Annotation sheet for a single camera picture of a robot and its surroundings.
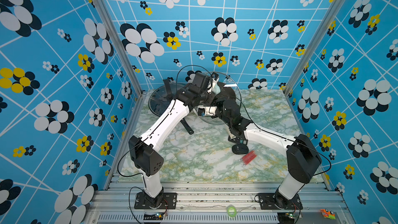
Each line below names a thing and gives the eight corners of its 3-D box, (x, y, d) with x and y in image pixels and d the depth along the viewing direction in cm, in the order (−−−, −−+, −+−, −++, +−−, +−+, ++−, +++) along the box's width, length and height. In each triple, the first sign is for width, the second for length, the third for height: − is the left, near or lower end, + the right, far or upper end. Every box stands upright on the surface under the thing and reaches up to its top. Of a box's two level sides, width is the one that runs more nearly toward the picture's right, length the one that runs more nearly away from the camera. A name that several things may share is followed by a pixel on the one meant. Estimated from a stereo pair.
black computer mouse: (232, 154, 91) (233, 152, 89) (231, 146, 94) (232, 144, 92) (248, 154, 91) (249, 152, 89) (246, 146, 94) (247, 144, 92)
